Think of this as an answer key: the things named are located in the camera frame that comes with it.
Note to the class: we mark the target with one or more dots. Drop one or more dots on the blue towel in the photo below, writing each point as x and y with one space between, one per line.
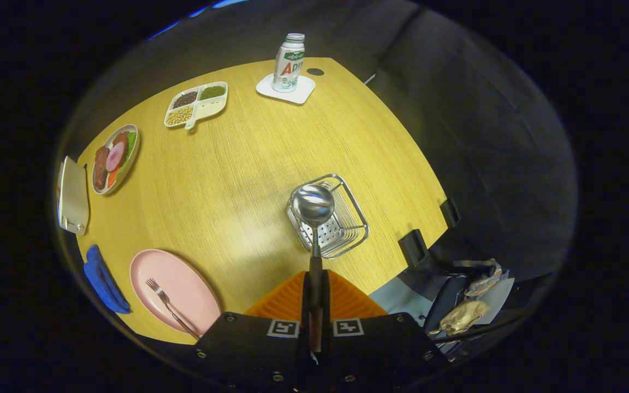
101 278

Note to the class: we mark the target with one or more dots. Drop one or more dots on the white plate with toy food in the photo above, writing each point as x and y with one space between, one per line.
115 158

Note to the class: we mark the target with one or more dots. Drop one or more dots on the white divided dish with beans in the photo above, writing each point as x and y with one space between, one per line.
208 106

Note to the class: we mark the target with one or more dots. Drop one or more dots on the pink round plate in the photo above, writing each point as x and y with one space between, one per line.
194 295

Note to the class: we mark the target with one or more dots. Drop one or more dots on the white square coaster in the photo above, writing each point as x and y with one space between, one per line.
301 96

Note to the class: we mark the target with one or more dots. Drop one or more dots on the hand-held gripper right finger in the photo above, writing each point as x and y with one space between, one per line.
380 344

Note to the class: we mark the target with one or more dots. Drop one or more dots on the crumpled beige paper bag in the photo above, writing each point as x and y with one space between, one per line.
464 316
485 281

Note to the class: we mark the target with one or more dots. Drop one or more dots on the black table clamp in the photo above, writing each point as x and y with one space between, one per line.
450 213
414 248

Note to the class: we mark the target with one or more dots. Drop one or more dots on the white toaster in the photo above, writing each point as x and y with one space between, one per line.
73 196

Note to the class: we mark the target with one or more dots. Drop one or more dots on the white drink bottle green cap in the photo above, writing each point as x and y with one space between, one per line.
288 65

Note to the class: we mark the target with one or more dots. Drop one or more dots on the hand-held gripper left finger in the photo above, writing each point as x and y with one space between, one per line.
254 344

